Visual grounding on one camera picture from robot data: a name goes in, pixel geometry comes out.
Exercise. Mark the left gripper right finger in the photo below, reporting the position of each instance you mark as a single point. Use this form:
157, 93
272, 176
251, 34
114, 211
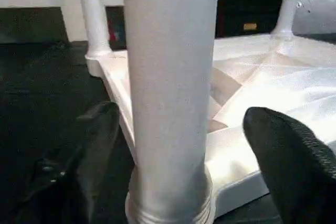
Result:
296, 171

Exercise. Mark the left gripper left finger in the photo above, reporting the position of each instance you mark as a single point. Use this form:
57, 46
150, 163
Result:
78, 155

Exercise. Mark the white plastic table top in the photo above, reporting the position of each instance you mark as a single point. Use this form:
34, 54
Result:
275, 77

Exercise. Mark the white plastic table leg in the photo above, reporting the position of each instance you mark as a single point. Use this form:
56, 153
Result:
94, 11
288, 3
170, 77

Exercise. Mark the red packet in cabinet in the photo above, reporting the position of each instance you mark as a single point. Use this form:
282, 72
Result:
113, 33

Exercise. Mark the small yellow label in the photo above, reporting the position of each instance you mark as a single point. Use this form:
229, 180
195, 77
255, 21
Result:
249, 26

